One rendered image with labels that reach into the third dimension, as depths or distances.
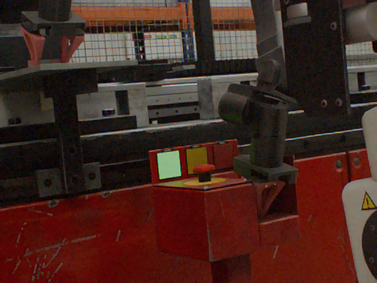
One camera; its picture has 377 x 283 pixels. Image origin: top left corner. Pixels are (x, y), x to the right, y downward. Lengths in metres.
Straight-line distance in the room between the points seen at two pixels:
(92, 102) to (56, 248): 0.33
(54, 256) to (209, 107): 0.55
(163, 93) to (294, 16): 0.99
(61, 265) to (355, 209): 0.62
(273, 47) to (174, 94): 0.71
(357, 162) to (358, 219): 0.88
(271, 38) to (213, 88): 0.45
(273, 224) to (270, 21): 0.34
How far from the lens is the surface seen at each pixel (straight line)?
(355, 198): 0.89
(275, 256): 1.61
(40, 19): 1.29
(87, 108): 1.47
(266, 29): 1.23
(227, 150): 1.35
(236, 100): 1.23
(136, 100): 1.53
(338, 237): 1.74
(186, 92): 1.90
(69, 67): 1.18
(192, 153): 1.30
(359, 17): 0.85
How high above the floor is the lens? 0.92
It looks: 3 degrees down
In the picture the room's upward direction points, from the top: 5 degrees counter-clockwise
